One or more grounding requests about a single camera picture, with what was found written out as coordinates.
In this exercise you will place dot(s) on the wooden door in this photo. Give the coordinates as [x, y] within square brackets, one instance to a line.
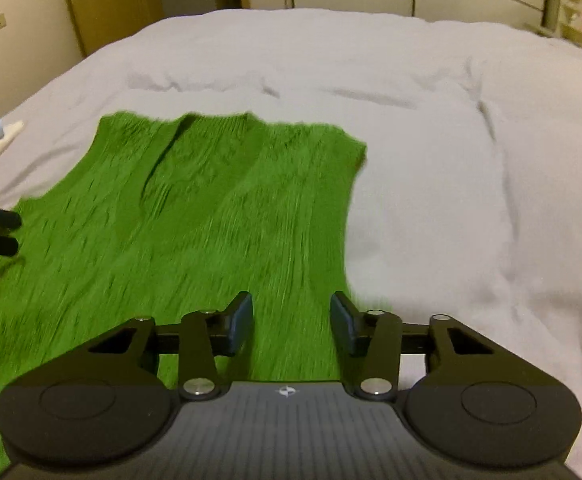
[116, 5]

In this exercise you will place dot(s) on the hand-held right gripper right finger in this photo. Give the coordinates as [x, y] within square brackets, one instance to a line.
[343, 320]

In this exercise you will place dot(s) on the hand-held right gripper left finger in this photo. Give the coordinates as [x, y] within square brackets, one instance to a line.
[241, 322]

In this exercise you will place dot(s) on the green knit vest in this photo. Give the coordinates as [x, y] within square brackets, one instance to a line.
[171, 220]

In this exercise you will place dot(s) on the pale grey duvet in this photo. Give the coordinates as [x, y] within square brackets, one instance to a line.
[471, 185]

